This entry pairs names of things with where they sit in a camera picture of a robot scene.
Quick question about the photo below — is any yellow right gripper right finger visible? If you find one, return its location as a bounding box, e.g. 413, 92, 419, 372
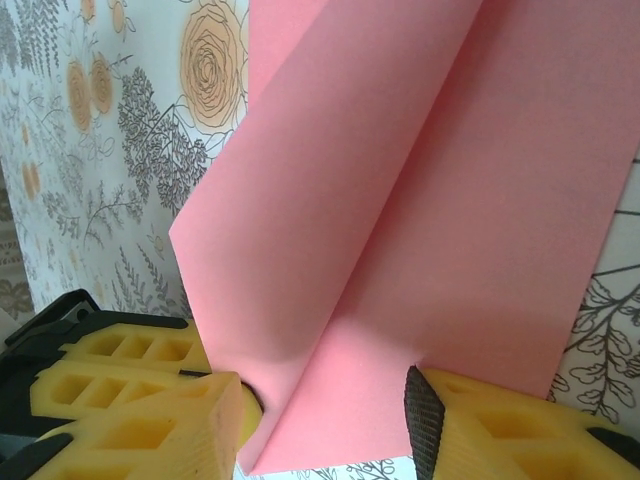
403, 364, 640, 480

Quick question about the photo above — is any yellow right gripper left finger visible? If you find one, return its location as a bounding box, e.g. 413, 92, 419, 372
0, 372, 264, 480

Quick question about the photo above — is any pink paper sheet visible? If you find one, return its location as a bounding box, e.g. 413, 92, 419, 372
168, 0, 640, 476

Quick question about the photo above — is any floral patterned table cover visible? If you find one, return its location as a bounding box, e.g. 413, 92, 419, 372
0, 0, 640, 480

